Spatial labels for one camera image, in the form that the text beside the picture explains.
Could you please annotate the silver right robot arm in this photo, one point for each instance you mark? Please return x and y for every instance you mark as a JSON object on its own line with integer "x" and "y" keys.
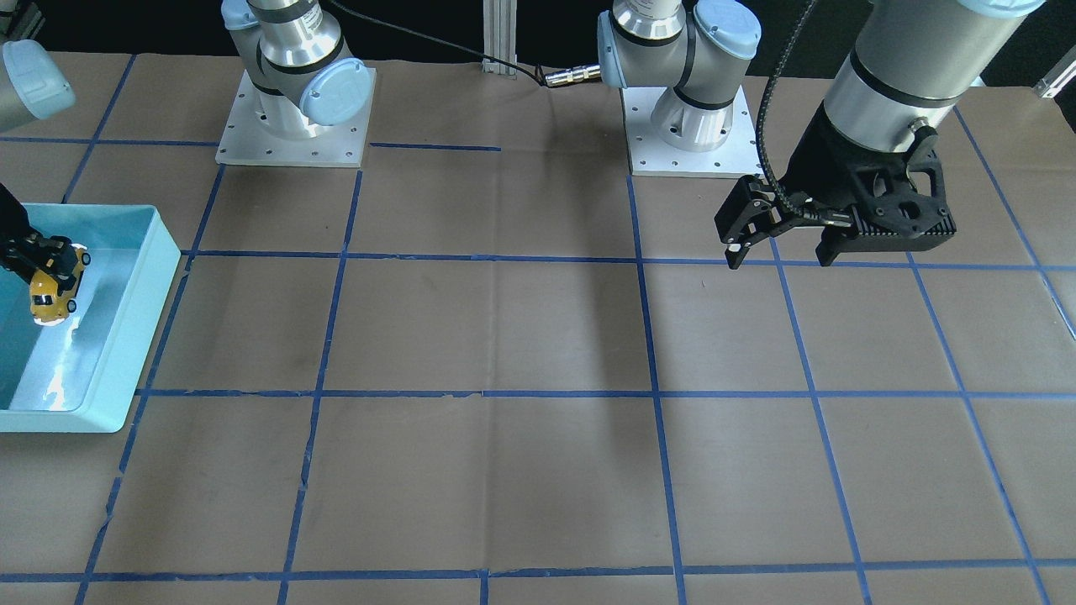
{"x": 303, "y": 101}

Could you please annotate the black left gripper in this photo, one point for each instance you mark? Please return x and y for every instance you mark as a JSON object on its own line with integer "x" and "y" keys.
{"x": 825, "y": 170}

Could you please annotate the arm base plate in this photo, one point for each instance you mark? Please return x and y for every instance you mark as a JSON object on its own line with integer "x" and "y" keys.
{"x": 264, "y": 130}
{"x": 667, "y": 137}

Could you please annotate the light blue plastic bin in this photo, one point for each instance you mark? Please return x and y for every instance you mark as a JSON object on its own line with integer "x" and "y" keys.
{"x": 80, "y": 376}

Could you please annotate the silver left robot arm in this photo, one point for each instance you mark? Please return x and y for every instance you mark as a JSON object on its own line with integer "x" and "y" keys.
{"x": 911, "y": 62}

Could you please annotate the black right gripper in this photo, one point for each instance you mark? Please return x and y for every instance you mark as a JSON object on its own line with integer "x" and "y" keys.
{"x": 34, "y": 253}

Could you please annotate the brown paper table mat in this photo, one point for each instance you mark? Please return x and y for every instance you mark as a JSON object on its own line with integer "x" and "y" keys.
{"x": 493, "y": 367}

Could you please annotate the aluminium frame post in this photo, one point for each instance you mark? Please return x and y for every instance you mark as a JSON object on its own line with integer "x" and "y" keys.
{"x": 499, "y": 38}

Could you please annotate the yellow beetle toy car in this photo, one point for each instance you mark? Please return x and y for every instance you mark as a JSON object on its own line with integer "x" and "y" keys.
{"x": 50, "y": 303}

